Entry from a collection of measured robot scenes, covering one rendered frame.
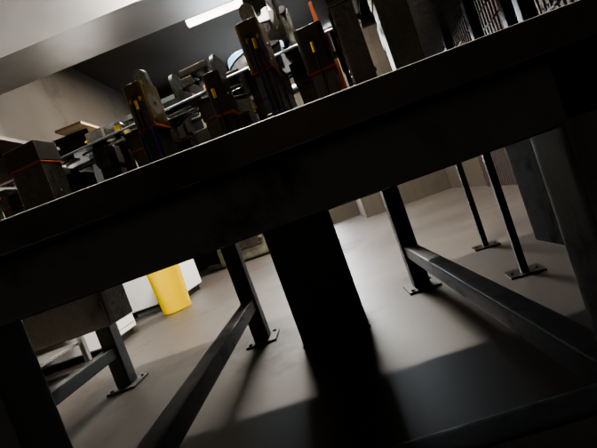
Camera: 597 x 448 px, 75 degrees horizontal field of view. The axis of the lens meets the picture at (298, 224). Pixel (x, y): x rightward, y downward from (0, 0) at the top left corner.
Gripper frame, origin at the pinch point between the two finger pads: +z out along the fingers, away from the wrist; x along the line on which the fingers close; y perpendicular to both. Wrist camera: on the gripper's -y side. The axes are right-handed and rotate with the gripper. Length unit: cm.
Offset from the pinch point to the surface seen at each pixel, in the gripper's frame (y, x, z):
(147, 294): 274, -278, 84
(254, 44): 4.9, 20.8, 6.3
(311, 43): -7.4, 19.4, 10.8
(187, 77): 38.8, -20.7, -10.5
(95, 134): 79, -17, -5
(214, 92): 19.5, 16.2, 10.7
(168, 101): 54, -32, -10
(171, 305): 219, -233, 97
